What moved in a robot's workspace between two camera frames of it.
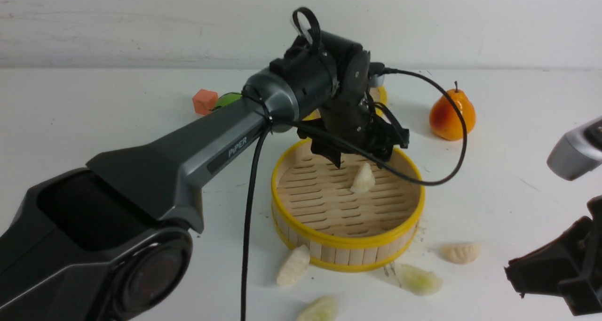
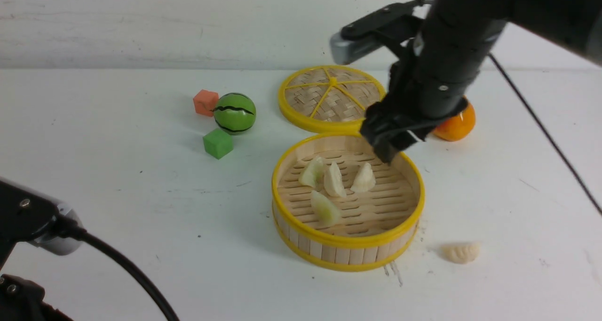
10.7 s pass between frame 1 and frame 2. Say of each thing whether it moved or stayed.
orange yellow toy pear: stayed
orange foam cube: stayed
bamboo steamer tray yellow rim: stayed
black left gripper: moved
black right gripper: moved
